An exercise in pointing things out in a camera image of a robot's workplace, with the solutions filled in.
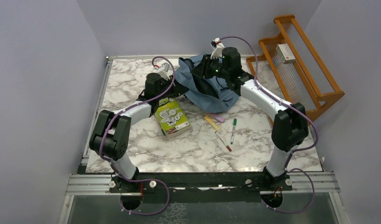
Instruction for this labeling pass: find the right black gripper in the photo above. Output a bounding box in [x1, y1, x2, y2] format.
[190, 54, 229, 80]

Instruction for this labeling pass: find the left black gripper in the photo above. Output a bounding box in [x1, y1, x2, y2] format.
[156, 75, 189, 100]

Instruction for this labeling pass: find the blue student backpack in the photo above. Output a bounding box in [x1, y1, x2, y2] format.
[175, 55, 239, 113]

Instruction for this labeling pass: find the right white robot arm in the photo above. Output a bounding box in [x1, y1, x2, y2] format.
[190, 47, 309, 190]

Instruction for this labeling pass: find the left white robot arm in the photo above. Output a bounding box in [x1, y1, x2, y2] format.
[89, 73, 189, 192]

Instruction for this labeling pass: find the green illustrated book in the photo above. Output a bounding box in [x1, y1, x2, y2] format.
[154, 98, 192, 140]

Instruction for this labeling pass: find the pink highlighter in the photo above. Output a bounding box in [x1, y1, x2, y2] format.
[209, 113, 225, 123]

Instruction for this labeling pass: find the green marker pen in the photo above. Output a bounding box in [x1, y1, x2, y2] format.
[230, 119, 237, 144]

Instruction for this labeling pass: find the small white box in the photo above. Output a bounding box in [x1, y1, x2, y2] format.
[276, 43, 296, 64]

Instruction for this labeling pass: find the yellow orange highlighter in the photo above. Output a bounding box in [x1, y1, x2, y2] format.
[204, 115, 222, 133]

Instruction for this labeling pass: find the orange wooden rack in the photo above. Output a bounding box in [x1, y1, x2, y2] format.
[246, 14, 345, 121]

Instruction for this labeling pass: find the red marker pen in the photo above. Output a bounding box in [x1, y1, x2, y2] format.
[215, 131, 232, 152]

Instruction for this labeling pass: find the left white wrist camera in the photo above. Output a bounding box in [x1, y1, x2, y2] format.
[156, 63, 173, 80]

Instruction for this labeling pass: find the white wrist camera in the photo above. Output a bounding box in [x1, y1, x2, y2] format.
[156, 63, 173, 80]
[210, 38, 225, 59]

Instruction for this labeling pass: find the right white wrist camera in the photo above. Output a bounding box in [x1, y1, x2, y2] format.
[210, 38, 225, 59]

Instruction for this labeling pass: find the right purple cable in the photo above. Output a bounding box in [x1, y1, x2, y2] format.
[216, 36, 319, 215]

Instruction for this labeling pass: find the purple cable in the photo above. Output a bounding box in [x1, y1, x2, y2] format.
[216, 36, 319, 215]
[98, 56, 176, 217]

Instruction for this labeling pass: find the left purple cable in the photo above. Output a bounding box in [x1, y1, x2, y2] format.
[98, 56, 176, 217]

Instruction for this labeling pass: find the black metal base rail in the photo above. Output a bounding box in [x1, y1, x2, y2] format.
[109, 172, 292, 203]

